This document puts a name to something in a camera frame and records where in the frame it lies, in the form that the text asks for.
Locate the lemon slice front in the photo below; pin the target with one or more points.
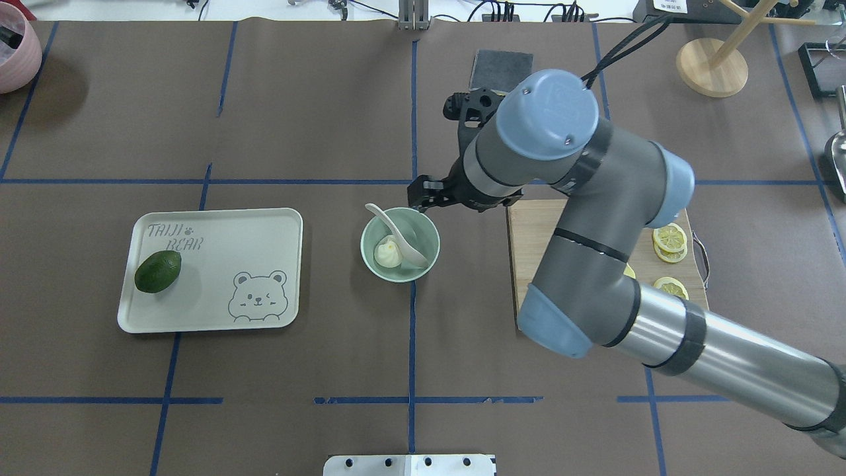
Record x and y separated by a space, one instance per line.
671 238

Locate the cream bear tray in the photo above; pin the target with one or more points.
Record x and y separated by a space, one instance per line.
240 270

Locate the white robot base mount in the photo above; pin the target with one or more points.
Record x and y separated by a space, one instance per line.
412 464

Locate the cream plastic spoon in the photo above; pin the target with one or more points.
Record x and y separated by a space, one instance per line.
411 254

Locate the wooden stand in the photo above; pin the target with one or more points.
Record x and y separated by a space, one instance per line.
715 68

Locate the pink bowl with ice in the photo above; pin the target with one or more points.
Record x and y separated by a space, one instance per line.
21 52

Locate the lemon slice top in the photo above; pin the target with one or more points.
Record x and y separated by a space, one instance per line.
672 286

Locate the yellow plastic knife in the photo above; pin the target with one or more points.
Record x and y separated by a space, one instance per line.
629 271

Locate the lemon slice behind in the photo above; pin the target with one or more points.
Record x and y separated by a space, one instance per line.
670 257

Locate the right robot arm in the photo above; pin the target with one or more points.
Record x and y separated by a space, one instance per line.
549 128

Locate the black tray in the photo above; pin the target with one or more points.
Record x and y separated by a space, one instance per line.
823 65

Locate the mint green bowl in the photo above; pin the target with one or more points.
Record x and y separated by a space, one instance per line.
418 230

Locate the metal scoop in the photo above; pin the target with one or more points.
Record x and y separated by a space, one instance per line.
834 156

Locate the white steamed bun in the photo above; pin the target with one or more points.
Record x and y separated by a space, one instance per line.
387 253

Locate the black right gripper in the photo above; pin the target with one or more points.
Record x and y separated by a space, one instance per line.
458 187

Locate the bamboo cutting board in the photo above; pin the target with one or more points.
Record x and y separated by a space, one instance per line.
529 251

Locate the lemon slice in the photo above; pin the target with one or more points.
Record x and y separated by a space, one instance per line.
670 257
672 286
671 238

